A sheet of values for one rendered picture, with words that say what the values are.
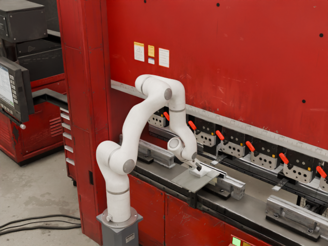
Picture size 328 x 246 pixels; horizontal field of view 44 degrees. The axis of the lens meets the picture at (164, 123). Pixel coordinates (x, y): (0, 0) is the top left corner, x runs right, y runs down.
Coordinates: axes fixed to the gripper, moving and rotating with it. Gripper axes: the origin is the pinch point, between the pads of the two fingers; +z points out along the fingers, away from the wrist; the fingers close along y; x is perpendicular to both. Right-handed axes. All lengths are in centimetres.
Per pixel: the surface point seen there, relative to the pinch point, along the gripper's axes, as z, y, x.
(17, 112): -55, 101, 30
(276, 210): 20, -50, -2
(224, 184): 17.0, -14.0, -1.3
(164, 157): 16.1, 35.3, 0.8
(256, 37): -56, -26, -61
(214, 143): -4.1, -5.4, -16.8
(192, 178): 2.4, -1.0, 7.3
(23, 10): -96, 98, -20
